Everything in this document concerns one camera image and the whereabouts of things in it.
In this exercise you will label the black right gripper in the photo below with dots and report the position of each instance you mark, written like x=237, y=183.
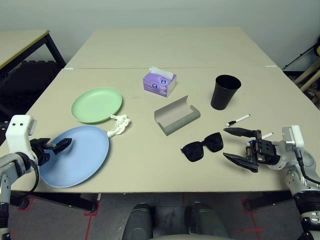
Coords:
x=263, y=151

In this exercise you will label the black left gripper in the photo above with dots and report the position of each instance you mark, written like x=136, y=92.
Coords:
x=41, y=150

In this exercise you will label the blue plastic plate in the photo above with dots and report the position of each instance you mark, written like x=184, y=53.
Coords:
x=80, y=162

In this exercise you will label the black sunglasses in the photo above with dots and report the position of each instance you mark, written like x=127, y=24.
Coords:
x=193, y=151

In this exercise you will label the white tissue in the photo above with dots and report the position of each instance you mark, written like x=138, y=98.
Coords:
x=120, y=125

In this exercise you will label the grey glasses case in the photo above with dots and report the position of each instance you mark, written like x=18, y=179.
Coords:
x=172, y=117

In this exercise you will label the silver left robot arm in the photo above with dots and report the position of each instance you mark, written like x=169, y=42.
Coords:
x=10, y=165

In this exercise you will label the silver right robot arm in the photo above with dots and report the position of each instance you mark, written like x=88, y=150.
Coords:
x=297, y=175

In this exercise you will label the white marker black cap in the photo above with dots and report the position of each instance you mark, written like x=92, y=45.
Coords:
x=240, y=119

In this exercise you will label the white marker blue cap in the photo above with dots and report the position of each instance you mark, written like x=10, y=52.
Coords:
x=268, y=135

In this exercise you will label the black plastic cup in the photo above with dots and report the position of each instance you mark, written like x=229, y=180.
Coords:
x=223, y=95

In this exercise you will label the black foam floor mat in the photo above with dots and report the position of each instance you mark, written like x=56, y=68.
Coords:
x=27, y=85

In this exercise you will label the white tape strip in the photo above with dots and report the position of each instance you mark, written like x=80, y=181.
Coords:
x=271, y=66
x=69, y=68

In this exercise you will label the grey robot right leg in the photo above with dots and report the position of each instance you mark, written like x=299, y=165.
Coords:
x=205, y=220

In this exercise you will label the grey robot leg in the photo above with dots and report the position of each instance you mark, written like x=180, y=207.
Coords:
x=138, y=220
x=205, y=220

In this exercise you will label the purple tissue pack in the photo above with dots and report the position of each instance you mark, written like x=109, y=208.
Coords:
x=157, y=83

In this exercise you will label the grey robot left leg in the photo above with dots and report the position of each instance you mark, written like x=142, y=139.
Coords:
x=138, y=220

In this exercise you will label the black tripod rod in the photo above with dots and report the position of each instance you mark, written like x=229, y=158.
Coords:
x=300, y=56

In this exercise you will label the side table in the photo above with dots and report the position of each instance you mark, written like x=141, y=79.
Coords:
x=17, y=41

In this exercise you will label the yellow round object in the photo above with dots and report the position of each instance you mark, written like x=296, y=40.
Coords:
x=318, y=50

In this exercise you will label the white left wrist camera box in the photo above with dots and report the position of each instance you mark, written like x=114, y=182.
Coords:
x=18, y=132

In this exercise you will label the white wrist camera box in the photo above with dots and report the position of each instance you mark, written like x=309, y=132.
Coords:
x=18, y=132
x=293, y=137

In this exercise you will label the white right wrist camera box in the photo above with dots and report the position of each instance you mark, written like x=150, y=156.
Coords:
x=293, y=137

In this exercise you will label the wooden chair frame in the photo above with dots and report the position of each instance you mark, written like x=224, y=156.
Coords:
x=310, y=75

